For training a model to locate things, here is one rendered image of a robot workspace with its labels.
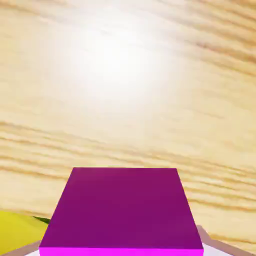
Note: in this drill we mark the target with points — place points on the large yellow box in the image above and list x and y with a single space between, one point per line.
18 230

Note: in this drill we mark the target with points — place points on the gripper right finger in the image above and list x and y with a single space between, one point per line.
214 246

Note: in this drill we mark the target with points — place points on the small magenta cube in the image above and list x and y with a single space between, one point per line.
122 210

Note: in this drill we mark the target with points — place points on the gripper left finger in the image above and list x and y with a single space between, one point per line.
30 250

